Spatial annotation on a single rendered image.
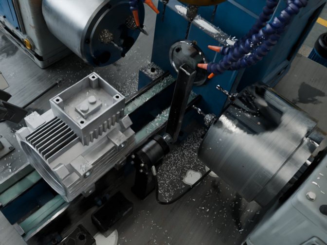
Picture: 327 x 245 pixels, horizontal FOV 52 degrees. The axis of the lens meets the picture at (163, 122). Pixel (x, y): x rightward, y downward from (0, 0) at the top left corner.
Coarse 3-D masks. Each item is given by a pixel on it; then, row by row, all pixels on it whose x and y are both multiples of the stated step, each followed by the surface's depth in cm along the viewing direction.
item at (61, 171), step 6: (120, 120) 75; (126, 120) 75; (126, 126) 75; (18, 132) 70; (24, 132) 70; (30, 132) 71; (24, 138) 70; (30, 162) 80; (54, 168) 67; (60, 168) 66; (66, 168) 67; (60, 174) 66; (66, 174) 67; (66, 198) 76
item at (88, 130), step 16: (80, 80) 73; (96, 80) 74; (64, 96) 71; (80, 96) 74; (96, 96) 74; (112, 96) 75; (64, 112) 67; (80, 112) 70; (96, 112) 72; (112, 112) 71; (80, 128) 66; (96, 128) 70
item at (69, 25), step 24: (48, 0) 93; (72, 0) 89; (96, 0) 87; (120, 0) 91; (48, 24) 98; (72, 24) 90; (96, 24) 90; (120, 24) 97; (72, 48) 96; (96, 48) 96
